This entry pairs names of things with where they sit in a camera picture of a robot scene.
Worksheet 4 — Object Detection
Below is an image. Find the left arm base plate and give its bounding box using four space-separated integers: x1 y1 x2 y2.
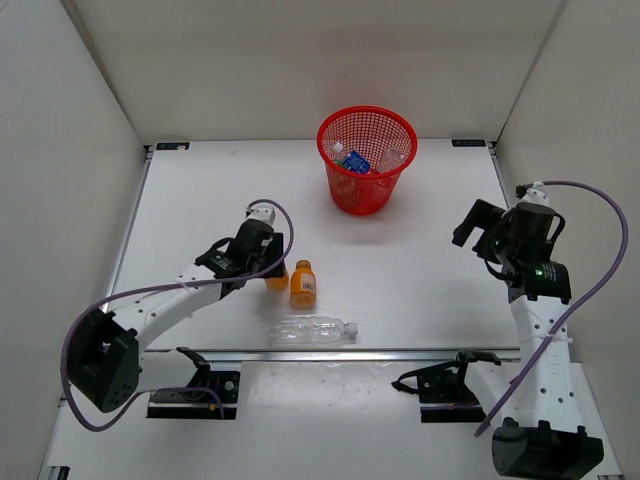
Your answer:
146 363 241 421

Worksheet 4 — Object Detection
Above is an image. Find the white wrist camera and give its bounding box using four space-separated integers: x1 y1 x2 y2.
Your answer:
515 181 550 207
245 205 276 227

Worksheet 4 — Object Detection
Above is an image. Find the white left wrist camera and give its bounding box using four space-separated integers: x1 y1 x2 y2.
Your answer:
245 205 276 227

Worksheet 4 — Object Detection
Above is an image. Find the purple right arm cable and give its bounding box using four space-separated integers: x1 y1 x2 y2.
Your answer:
473 179 630 439

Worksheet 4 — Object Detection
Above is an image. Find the orange juice bottle gold cap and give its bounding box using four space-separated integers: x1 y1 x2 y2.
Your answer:
265 270 289 291

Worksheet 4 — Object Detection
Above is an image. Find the aluminium table edge rail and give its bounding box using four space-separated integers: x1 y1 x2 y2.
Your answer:
139 347 526 365

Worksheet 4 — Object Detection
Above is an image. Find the red mesh plastic bin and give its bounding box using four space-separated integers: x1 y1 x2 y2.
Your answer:
316 105 418 216

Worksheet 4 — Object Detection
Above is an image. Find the clear bottle white cap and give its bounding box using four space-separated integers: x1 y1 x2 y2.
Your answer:
269 316 359 347

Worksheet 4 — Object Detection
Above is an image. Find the clear bottle red cap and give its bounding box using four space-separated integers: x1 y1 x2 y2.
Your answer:
375 148 407 174

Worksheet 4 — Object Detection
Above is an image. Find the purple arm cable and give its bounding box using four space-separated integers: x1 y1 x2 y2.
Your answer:
473 179 630 439
59 198 295 432

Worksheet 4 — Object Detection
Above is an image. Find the clear bottle blue label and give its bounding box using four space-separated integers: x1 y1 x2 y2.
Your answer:
331 142 371 174

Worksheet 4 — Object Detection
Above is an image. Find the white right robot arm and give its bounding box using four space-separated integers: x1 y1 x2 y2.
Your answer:
449 200 604 479

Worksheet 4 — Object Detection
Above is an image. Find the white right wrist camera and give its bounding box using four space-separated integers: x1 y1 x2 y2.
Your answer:
515 181 550 207

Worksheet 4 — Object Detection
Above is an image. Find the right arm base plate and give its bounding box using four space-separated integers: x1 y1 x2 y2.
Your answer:
391 349 501 424

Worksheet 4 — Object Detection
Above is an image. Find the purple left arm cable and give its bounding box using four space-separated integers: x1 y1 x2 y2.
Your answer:
59 198 295 432

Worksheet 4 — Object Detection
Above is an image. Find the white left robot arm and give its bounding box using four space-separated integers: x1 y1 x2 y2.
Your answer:
60 207 292 416

